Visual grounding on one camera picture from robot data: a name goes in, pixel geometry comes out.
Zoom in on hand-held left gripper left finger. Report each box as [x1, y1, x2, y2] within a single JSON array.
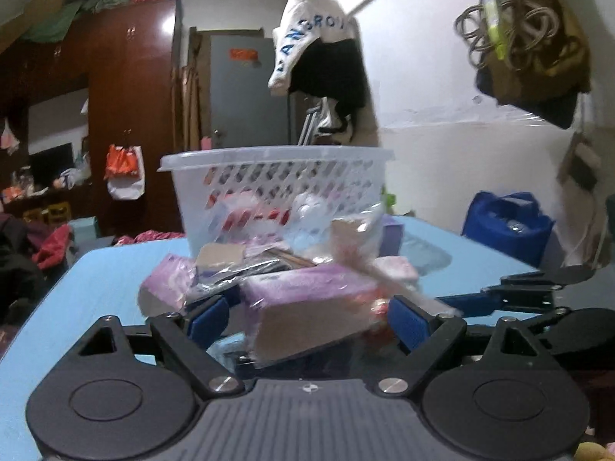
[[74, 295, 246, 399]]

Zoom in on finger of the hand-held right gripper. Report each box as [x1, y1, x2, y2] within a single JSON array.
[[435, 269, 599, 318]]

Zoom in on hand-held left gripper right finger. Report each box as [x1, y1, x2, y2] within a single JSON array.
[[377, 296, 546, 398]]

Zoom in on purple cardboard box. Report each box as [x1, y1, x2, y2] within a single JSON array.
[[240, 264, 380, 363]]

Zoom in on clear plastic bag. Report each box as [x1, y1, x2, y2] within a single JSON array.
[[331, 216, 385, 274]]

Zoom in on white plastic basket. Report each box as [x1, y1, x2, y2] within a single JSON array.
[[158, 146, 396, 262]]

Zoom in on clear bag with black item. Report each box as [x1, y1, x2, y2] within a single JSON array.
[[185, 259, 289, 305]]

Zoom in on pink packet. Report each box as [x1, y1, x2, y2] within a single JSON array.
[[375, 257, 419, 282]]

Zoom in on cardboard piece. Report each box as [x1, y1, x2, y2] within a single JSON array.
[[194, 242, 246, 274]]

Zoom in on dark purple box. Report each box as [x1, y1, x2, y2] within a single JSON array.
[[382, 216, 404, 255]]

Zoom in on blue bag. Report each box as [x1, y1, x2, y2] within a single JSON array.
[[462, 191, 555, 267]]

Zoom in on pink cloth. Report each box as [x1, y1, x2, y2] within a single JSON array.
[[115, 230, 186, 245]]

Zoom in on red and white box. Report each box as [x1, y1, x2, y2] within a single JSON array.
[[206, 192, 289, 231]]

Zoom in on plush toy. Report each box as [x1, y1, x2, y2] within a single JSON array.
[[574, 442, 615, 461]]

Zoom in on teal box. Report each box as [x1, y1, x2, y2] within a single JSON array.
[[70, 217, 99, 241]]

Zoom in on orange and white bag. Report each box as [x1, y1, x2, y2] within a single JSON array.
[[105, 144, 146, 201]]

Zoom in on grey door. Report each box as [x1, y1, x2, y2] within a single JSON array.
[[197, 29, 291, 152]]

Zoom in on metal poles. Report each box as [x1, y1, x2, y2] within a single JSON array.
[[298, 106, 327, 147]]

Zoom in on black television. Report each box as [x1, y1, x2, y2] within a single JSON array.
[[29, 143, 73, 188]]

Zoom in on wooden sticks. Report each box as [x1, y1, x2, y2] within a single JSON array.
[[180, 26, 203, 152]]

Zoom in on brown wooden wardrobe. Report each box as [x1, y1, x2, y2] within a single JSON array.
[[0, 0, 186, 238]]

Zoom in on black garment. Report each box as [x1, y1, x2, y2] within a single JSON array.
[[288, 38, 373, 142]]

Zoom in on red paper on door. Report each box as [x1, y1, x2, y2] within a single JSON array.
[[229, 48, 263, 65]]

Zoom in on pink and white hanging bag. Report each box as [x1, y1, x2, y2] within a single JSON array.
[[0, 120, 20, 154]]

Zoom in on yellow-green packet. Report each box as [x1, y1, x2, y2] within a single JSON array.
[[473, 0, 512, 63]]

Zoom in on white garment with blue letters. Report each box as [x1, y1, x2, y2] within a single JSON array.
[[268, 0, 359, 97]]

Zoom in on green cloth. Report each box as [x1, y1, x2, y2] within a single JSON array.
[[19, 0, 140, 44]]

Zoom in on brown bag with rope handles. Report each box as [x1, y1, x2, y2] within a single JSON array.
[[454, 0, 592, 130]]

